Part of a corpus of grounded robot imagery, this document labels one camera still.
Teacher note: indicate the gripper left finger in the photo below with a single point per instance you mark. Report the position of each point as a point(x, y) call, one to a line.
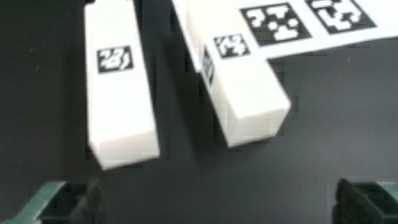
point(65, 204)

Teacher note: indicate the fiducial marker base plate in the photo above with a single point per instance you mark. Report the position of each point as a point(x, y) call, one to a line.
point(303, 25)

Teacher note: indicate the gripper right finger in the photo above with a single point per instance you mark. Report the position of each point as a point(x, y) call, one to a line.
point(367, 203)

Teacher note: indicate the white desk leg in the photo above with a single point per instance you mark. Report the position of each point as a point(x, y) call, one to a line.
point(246, 92)
point(122, 125)

